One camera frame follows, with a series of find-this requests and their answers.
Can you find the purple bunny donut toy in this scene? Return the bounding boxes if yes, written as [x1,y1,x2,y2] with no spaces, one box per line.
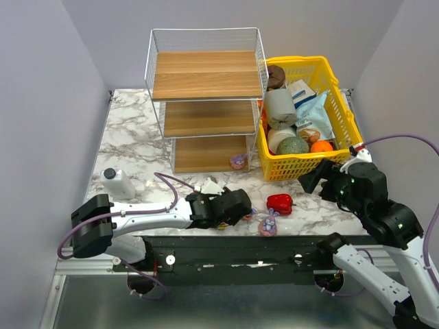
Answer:
[241,208,257,221]

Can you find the purple bunny figure toy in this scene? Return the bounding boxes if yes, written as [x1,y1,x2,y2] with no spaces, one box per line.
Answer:
[230,154,248,170]

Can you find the purple bunny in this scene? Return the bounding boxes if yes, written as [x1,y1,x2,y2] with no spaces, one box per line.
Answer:
[258,208,279,237]

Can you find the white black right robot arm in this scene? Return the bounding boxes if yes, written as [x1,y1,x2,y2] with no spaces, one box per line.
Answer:
[298,159,438,328]

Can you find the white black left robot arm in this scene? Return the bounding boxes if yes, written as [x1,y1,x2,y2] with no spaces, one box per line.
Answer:
[71,189,252,264]

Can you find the red bell pepper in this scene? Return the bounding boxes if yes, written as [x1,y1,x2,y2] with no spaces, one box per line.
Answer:
[266,193,294,216]

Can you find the orange fruit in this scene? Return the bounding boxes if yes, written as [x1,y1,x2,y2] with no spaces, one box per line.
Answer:
[310,141,333,153]

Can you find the green melon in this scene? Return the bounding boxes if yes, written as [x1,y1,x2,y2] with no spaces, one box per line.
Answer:
[276,136,310,155]

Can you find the white cylinder container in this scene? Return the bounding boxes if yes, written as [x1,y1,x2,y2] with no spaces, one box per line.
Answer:
[267,127,296,154]

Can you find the light blue snack bag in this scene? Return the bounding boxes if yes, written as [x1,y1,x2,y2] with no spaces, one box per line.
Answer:
[296,90,335,145]

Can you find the grey paper roll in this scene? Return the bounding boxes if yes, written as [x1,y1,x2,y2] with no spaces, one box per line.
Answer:
[264,88,297,130]

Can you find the white blue box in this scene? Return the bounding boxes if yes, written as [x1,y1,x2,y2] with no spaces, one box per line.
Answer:
[286,80,316,108]

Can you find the white bottle grey cap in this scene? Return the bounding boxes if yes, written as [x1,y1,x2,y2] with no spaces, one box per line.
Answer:
[99,168,137,201]

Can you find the yellow plastic basket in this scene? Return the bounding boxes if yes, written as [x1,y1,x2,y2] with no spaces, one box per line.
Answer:
[257,56,362,181]

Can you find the brown chocolate donut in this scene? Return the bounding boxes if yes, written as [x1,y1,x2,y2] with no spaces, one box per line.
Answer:
[267,65,285,90]

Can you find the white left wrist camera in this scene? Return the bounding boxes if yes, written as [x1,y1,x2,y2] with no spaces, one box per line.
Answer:
[194,178,224,195]

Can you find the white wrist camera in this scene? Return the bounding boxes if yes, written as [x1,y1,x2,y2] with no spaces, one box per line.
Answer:
[340,143,372,173]
[194,178,224,195]

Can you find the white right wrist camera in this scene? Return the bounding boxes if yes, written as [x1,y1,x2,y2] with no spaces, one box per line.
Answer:
[340,143,372,173]

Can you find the aluminium frame rail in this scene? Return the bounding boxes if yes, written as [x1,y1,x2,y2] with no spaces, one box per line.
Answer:
[39,245,130,329]

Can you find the white wire wooden shelf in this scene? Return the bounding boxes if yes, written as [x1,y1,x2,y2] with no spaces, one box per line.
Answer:
[144,27,268,174]

